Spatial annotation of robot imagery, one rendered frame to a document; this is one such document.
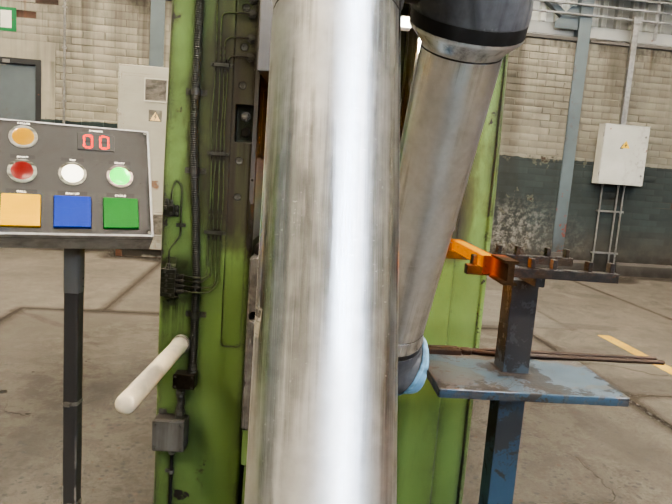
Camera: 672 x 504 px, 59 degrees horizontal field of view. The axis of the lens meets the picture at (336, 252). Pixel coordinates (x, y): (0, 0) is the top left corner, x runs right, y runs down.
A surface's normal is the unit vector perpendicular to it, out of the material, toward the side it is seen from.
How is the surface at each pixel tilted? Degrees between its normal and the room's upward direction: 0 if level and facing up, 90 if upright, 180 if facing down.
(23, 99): 90
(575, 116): 90
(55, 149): 60
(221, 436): 90
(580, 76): 90
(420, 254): 119
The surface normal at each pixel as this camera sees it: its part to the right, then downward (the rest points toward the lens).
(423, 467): -0.01, 0.14
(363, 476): 0.55, -0.15
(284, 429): -0.44, -0.19
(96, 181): 0.40, -0.36
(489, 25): 0.07, 0.60
